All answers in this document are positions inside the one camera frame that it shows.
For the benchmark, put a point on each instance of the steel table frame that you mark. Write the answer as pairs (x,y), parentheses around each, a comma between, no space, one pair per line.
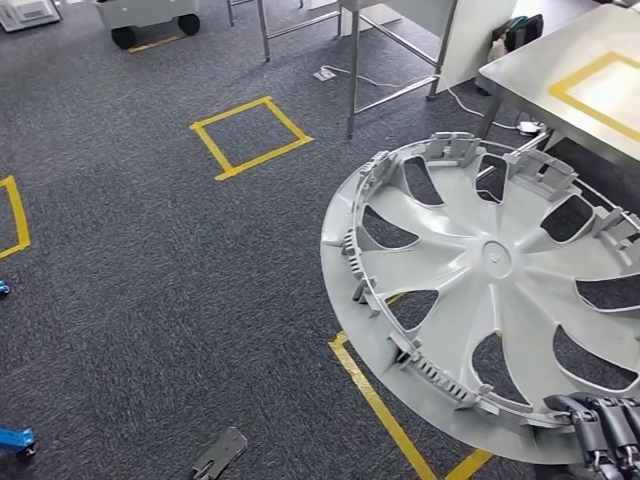
(263,33)

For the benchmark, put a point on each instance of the steel workbench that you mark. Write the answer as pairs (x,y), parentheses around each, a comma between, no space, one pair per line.
(540,66)

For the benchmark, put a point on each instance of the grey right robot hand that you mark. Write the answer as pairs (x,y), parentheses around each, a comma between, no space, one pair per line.
(610,437)

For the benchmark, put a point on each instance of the grey plastic wheel cover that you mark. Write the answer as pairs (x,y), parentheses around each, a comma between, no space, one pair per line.
(495,258)

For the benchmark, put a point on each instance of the white cart with black wheels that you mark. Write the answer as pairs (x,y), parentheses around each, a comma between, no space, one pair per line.
(150,10)

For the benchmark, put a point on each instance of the white power adapter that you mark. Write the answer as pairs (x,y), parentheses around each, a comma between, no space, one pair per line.
(527,126)

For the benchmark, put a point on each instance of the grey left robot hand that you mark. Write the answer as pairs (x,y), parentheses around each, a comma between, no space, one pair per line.
(220,454)

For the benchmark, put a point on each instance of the white weighing scale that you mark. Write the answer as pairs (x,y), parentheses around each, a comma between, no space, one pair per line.
(30,13)

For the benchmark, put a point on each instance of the silver socket plate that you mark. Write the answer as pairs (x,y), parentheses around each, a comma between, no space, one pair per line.
(324,74)

